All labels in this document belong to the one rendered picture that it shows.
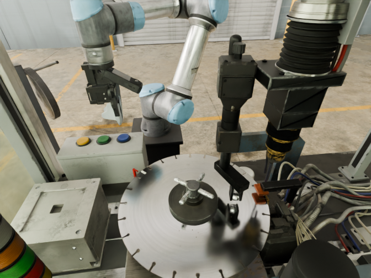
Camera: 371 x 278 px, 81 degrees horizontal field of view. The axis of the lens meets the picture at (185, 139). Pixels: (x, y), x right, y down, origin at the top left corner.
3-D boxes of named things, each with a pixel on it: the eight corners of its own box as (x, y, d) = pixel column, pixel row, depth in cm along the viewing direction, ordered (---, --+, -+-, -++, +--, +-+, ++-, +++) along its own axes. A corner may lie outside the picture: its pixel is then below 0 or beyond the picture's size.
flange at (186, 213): (199, 176, 55) (199, 169, 53) (228, 207, 47) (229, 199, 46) (159, 194, 50) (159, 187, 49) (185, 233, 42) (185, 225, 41)
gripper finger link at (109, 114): (106, 125, 73) (99, 100, 68) (123, 124, 74) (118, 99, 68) (104, 130, 71) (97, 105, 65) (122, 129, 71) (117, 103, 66)
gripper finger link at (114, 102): (115, 111, 71) (110, 86, 66) (121, 111, 71) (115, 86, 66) (113, 119, 67) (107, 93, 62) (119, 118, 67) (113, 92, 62)
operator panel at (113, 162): (70, 187, 79) (55, 156, 70) (79, 166, 88) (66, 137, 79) (147, 180, 81) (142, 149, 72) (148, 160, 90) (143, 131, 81)
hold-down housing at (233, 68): (214, 155, 43) (222, 47, 31) (212, 141, 46) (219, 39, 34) (242, 156, 42) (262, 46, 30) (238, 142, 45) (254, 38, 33)
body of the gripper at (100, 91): (96, 96, 71) (85, 58, 64) (122, 94, 71) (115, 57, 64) (90, 107, 65) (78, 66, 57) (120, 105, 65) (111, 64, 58)
